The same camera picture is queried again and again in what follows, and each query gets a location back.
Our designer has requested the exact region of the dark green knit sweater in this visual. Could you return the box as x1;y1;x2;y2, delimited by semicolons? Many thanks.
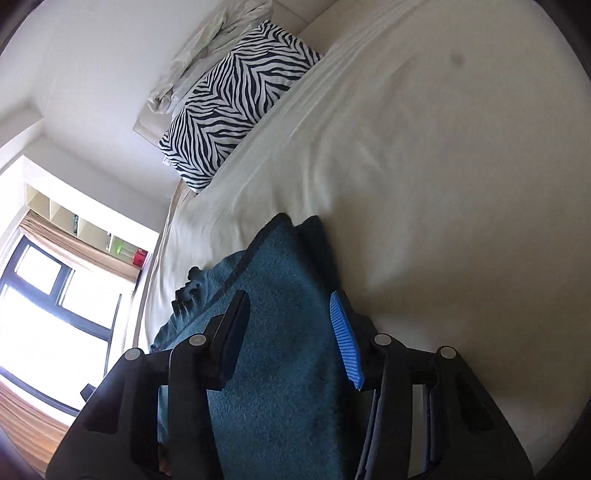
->
150;213;384;480

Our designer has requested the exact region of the folded white duvet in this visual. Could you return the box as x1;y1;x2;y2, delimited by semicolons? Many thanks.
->
147;0;275;116

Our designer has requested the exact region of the zebra print pillow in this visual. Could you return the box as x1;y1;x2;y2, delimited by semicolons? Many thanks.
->
158;21;324;193

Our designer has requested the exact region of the white built-in bookshelf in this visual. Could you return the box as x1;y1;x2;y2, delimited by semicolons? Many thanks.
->
25;182;151;266

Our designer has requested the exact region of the black framed window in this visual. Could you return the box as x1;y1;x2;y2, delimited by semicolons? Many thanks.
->
0;233;123;416

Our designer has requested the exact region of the beige curtain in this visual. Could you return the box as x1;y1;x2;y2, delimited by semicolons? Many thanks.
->
0;376;77;474
14;210;141;282

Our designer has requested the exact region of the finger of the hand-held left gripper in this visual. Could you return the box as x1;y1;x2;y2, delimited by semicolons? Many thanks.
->
329;290;539;480
46;290;252;480

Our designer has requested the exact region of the bed with beige sheet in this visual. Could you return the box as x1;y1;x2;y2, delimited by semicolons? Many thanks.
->
134;0;591;480

